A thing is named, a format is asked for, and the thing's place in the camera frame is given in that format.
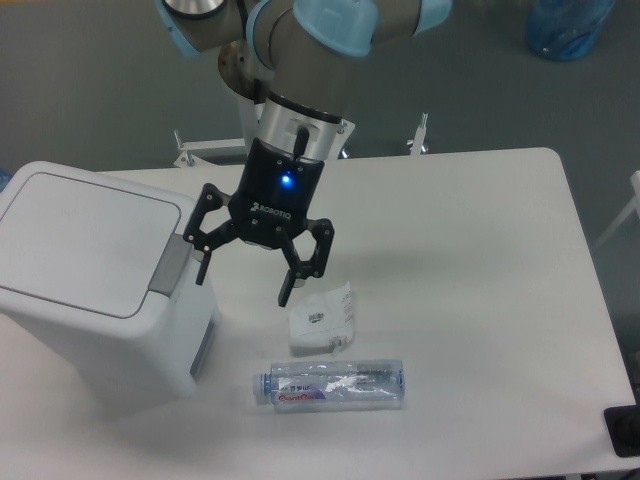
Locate white push-lid trash can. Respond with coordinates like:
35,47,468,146
1,161,220,397

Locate crushed clear plastic bottle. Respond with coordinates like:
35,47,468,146
252,359,405,413

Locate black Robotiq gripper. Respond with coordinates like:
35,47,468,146
183,137,334,307

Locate black device at table edge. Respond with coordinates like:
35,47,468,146
604,405,639,458

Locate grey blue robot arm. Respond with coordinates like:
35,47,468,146
156,1,452,306

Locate white frame at right edge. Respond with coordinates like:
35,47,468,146
593,171,639,251

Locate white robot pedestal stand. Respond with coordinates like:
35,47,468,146
172,39,431,168

